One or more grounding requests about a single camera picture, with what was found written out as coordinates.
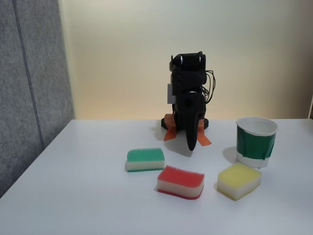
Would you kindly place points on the orange tape strip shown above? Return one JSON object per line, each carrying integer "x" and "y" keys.
{"x": 170, "y": 134}
{"x": 204, "y": 140}

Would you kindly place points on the white cup with green tape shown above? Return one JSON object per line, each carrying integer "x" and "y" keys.
{"x": 254, "y": 147}

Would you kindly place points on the grey felt partition panel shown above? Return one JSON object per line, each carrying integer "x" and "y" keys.
{"x": 29, "y": 85}

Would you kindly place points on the red and white sponge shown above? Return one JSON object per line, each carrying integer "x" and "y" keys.
{"x": 179, "y": 182}

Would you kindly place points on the yellow and white sponge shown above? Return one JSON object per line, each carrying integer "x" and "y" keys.
{"x": 238, "y": 181}

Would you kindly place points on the green and white sponge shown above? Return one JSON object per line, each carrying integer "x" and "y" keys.
{"x": 144, "y": 160}

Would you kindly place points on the orange tape patch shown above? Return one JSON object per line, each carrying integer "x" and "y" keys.
{"x": 201, "y": 124}
{"x": 169, "y": 120}

